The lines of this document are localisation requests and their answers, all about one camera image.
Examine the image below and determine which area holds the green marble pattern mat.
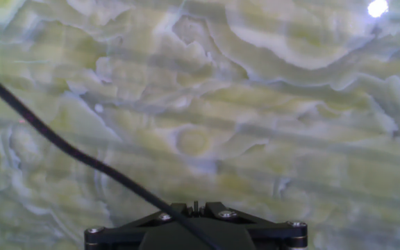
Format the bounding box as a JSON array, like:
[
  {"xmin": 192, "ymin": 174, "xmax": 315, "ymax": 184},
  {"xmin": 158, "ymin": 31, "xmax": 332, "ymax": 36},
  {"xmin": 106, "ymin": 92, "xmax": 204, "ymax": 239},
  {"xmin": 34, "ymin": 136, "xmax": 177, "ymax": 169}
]
[{"xmin": 0, "ymin": 0, "xmax": 400, "ymax": 250}]

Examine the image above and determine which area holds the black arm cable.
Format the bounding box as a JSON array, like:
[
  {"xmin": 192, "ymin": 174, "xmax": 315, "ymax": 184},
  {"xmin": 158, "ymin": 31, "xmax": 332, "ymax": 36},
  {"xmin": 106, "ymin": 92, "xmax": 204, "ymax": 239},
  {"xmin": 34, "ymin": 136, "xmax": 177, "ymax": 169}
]
[{"xmin": 0, "ymin": 65, "xmax": 224, "ymax": 250}]

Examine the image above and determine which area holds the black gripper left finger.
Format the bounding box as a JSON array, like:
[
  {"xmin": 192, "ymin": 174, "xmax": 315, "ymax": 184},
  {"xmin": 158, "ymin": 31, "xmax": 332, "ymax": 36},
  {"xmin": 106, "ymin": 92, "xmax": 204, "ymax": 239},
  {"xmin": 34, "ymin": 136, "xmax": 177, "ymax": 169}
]
[{"xmin": 84, "ymin": 202, "xmax": 194, "ymax": 250}]

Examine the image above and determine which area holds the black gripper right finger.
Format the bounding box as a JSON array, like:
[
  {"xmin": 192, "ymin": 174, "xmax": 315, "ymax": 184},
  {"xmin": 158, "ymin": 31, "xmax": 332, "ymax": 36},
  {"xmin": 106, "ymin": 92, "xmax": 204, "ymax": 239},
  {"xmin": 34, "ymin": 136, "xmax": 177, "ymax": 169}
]
[{"xmin": 197, "ymin": 201, "xmax": 308, "ymax": 250}]

